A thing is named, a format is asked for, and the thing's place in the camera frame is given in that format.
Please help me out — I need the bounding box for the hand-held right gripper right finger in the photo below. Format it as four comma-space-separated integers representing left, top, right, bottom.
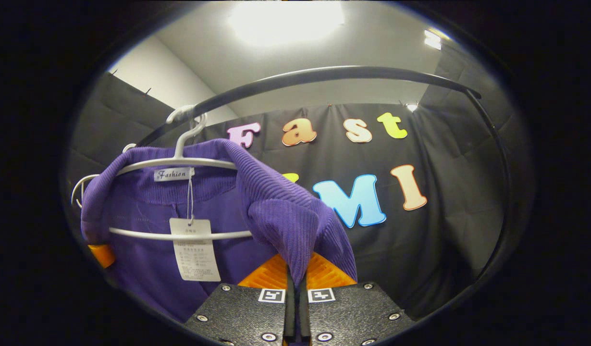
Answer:
299, 252, 416, 346

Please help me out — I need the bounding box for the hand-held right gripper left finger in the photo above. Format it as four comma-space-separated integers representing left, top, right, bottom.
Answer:
184, 254, 297, 346

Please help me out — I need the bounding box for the purple knit cardigan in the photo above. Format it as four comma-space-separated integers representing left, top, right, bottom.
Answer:
80, 138, 358, 323

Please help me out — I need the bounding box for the white plastic hanger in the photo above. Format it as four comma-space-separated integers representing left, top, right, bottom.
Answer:
108, 105, 254, 242
71, 142, 137, 210

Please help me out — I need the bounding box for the black metal clothes rack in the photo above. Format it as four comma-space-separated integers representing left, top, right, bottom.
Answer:
136, 65, 513, 298

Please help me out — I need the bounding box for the black backdrop cloth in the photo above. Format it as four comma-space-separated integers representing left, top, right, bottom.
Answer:
65, 46, 534, 321

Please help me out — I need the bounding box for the large ceiling light panel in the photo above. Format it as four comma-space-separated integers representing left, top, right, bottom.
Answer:
228, 0, 346, 46

